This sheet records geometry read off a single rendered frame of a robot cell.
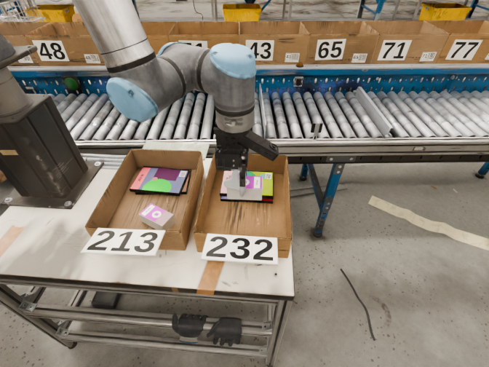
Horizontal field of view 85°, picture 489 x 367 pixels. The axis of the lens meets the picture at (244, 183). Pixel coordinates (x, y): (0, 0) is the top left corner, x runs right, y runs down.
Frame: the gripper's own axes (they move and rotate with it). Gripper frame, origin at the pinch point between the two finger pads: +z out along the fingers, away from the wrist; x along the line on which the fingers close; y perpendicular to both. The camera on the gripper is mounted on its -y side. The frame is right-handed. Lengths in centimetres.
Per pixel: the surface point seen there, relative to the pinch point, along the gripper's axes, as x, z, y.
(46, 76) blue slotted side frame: -93, 7, 120
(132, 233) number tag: 13.0, 7.6, 30.7
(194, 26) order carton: -134, -9, 39
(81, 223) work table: 2, 18, 55
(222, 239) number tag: 13.8, 7.6, 5.3
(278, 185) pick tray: -18.9, 17.3, -11.9
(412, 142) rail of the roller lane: -53, 19, -76
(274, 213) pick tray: -4.6, 17.3, -10.1
